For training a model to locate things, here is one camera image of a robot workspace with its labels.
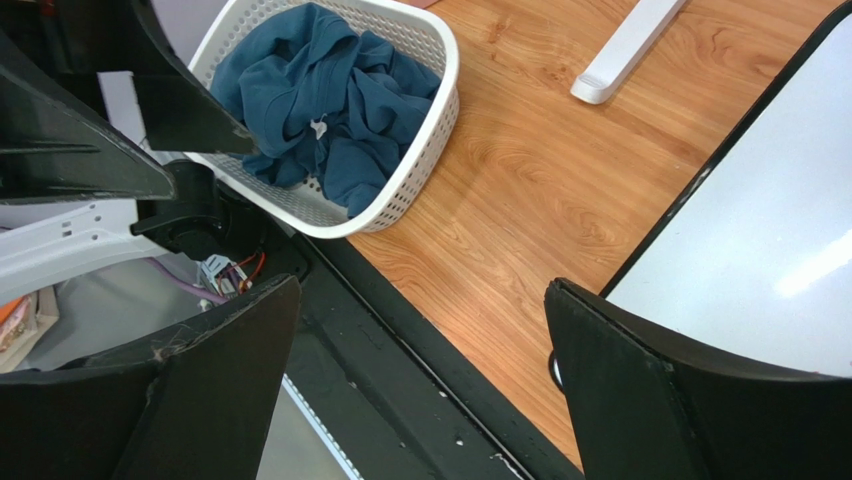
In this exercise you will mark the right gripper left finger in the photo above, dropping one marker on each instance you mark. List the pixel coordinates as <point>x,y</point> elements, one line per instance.
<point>193,400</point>

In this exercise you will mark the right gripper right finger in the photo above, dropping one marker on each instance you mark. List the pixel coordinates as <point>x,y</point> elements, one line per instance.
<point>647,402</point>

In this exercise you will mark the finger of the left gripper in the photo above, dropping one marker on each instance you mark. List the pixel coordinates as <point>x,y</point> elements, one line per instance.
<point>178,112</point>
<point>55,148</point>

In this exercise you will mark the dark blue t shirt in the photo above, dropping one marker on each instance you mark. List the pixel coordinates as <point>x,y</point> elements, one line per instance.
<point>326,102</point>

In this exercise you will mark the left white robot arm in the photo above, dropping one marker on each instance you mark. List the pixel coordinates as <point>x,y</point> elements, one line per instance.
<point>84,47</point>

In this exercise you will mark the whiteboard with red writing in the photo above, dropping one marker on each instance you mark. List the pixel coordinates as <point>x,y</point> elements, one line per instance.
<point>748,272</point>

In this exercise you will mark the white perforated plastic basket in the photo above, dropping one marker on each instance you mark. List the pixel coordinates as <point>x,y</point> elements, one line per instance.
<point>413,32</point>

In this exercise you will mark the silver clothes rack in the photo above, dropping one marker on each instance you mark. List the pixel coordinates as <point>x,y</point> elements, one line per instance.
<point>624,50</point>

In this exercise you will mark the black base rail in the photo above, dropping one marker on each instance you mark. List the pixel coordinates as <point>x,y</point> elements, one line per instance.
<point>385,391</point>

